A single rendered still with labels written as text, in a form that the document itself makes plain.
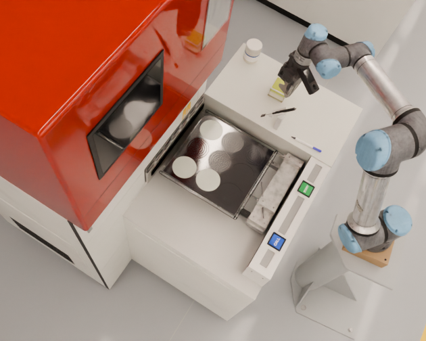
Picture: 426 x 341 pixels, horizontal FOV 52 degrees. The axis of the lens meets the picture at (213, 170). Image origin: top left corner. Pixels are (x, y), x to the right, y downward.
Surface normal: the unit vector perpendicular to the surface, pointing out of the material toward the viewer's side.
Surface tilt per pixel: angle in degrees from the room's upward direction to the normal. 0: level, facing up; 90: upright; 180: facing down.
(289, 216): 0
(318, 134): 0
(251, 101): 0
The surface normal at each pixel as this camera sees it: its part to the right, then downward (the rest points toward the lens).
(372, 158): -0.95, 0.14
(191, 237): 0.11, -0.42
